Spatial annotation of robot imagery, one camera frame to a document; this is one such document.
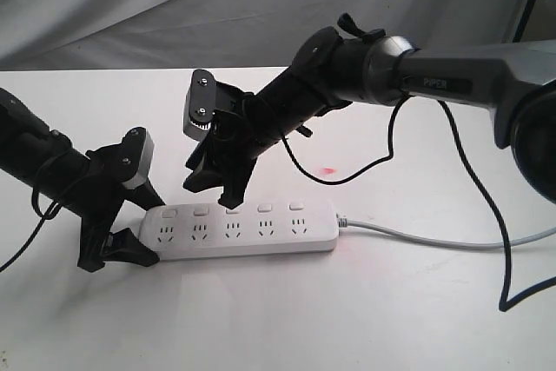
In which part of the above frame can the grey power cable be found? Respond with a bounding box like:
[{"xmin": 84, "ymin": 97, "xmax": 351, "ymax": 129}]
[{"xmin": 334, "ymin": 210, "xmax": 556, "ymax": 252}]

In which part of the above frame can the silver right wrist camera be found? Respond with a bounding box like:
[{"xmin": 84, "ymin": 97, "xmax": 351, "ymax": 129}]
[{"xmin": 183, "ymin": 69, "xmax": 216, "ymax": 142}]

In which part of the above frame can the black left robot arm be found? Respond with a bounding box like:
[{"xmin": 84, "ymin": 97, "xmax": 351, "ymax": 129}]
[{"xmin": 1, "ymin": 89, "xmax": 164, "ymax": 272}]

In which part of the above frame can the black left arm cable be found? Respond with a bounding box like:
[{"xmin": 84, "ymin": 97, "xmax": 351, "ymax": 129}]
[{"xmin": 0, "ymin": 144, "xmax": 118, "ymax": 275}]

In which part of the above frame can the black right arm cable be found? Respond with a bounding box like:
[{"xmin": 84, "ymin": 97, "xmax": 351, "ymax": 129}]
[{"xmin": 212, "ymin": 96, "xmax": 556, "ymax": 314}]

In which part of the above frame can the white five-outlet power strip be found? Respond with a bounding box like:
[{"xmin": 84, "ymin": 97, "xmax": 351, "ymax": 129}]
[{"xmin": 138, "ymin": 199, "xmax": 339, "ymax": 261}]

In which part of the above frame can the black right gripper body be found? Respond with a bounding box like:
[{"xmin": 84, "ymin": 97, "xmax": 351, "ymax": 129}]
[{"xmin": 186, "ymin": 72, "xmax": 326, "ymax": 172}]

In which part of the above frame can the grey backdrop cloth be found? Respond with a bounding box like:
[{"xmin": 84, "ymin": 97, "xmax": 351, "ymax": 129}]
[{"xmin": 1, "ymin": 0, "xmax": 526, "ymax": 70}]

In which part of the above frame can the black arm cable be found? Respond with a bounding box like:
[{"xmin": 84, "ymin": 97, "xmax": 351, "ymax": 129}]
[
  {"xmin": 0, "ymin": 144, "xmax": 118, "ymax": 275},
  {"xmin": 212, "ymin": 96, "xmax": 556, "ymax": 314}
]

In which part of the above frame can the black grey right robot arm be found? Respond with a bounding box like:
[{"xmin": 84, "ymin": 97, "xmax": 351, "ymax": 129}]
[{"xmin": 183, "ymin": 14, "xmax": 555, "ymax": 209}]

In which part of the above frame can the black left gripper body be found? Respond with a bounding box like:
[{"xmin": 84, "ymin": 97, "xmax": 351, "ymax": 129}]
[{"xmin": 69, "ymin": 127, "xmax": 146, "ymax": 272}]

